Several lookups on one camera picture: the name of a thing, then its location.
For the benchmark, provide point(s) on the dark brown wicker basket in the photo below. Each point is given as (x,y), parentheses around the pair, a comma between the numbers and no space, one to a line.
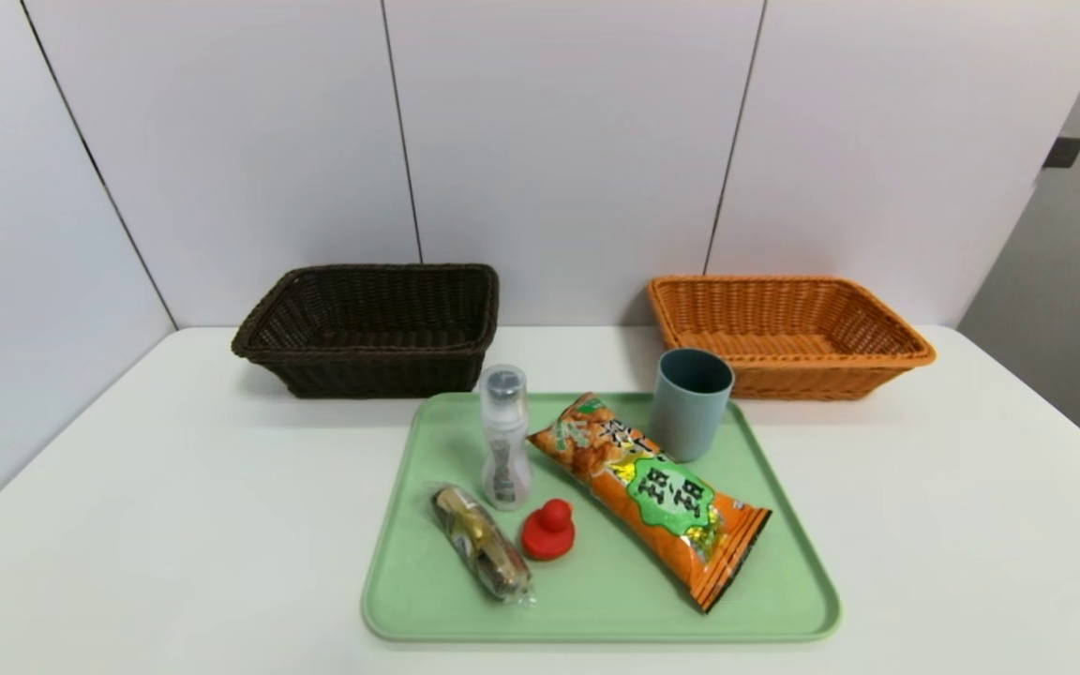
(381,370)

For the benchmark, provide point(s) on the orange wicker basket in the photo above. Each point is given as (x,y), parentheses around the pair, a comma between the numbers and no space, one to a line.
(831,380)

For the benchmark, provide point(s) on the clear-wrapped brown snack pack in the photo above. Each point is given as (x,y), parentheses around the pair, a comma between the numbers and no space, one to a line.
(479,544)

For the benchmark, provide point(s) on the orange snack bag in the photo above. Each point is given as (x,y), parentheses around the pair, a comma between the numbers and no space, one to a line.
(652,506)

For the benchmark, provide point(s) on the light green plastic tray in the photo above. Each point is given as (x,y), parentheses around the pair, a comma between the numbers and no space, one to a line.
(596,600)

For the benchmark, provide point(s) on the clear bottle with grey cap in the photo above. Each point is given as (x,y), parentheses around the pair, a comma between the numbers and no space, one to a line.
(505,441)

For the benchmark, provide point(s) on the blue-grey plastic cup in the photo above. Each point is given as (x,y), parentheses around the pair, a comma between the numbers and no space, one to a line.
(685,422)

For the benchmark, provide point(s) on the dark wall-mounted bracket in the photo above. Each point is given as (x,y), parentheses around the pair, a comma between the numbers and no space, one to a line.
(1063,152)

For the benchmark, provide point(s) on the red rubber duck toy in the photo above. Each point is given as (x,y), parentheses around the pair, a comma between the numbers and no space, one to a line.
(547,539)

